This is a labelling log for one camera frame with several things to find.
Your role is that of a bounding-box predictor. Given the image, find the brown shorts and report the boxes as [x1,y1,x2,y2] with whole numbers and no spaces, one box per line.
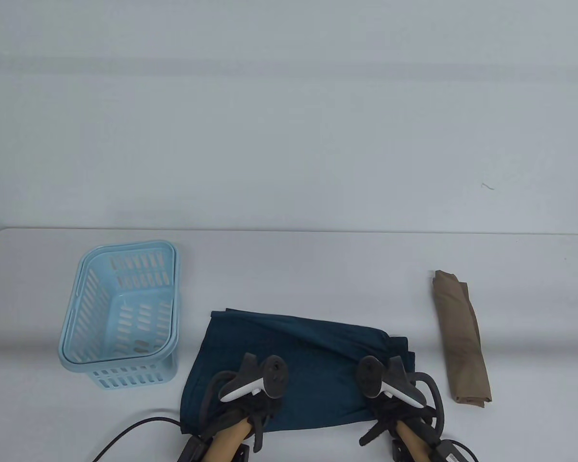
[432,269,493,409]

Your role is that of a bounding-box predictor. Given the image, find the left white black controller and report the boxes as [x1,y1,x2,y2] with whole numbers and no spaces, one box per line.
[201,353,290,436]

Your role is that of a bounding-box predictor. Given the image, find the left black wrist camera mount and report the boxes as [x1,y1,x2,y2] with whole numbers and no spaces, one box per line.
[175,435,250,462]

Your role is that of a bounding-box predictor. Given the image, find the person's right forearm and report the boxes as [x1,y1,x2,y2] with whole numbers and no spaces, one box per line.
[394,421,435,462]

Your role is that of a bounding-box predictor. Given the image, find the dark teal shorts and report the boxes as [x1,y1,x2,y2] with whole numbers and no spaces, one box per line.
[180,308,416,436]

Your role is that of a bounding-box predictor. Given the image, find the right white black controller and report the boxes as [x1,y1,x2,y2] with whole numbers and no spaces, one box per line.
[356,355,445,436]

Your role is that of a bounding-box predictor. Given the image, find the person's left hand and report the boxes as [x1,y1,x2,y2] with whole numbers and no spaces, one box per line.
[207,395,286,454]

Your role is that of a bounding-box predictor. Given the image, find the person's right hand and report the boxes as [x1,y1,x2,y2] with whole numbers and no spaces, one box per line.
[359,392,438,446]

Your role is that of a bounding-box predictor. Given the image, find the white black controller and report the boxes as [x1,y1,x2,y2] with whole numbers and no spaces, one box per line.
[356,355,445,436]
[201,353,290,436]

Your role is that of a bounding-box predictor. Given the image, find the person's left forearm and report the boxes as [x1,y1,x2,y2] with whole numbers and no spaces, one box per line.
[206,419,252,462]

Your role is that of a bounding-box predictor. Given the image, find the light blue plastic basket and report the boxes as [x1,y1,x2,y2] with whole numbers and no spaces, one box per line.
[58,240,180,391]

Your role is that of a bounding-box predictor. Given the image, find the black cable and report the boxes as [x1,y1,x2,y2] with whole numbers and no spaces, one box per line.
[92,417,184,462]
[443,438,477,462]

